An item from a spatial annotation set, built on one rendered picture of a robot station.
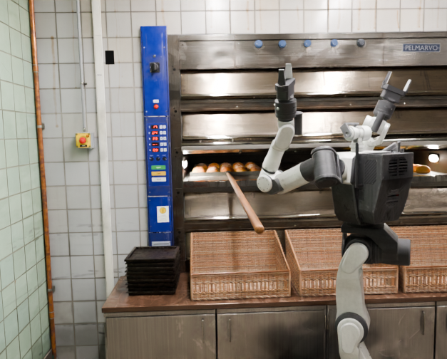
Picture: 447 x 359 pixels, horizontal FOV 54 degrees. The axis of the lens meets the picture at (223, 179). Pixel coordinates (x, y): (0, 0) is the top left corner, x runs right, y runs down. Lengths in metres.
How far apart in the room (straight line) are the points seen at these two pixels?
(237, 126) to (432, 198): 1.38
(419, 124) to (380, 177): 1.35
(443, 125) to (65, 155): 2.44
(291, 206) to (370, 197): 1.12
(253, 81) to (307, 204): 0.87
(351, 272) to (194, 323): 0.93
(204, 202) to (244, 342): 0.91
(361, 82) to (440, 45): 0.55
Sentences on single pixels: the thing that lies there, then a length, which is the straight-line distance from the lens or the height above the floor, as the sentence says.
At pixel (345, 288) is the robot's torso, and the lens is 2.06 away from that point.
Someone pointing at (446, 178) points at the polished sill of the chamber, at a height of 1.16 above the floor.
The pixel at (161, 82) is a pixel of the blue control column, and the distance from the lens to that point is 2.80.
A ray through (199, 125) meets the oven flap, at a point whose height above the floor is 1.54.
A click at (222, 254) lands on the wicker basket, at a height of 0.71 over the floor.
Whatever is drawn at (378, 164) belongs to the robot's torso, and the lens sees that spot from 1.81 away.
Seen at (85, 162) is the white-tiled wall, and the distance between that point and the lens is 2.91.
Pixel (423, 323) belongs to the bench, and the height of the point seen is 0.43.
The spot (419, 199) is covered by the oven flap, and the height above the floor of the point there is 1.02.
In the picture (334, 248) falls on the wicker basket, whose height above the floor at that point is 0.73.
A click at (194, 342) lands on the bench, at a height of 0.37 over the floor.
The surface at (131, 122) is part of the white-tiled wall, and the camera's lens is 2.84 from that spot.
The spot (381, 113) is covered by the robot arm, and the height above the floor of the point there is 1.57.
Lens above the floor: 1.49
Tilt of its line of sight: 6 degrees down
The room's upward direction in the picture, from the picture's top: 1 degrees counter-clockwise
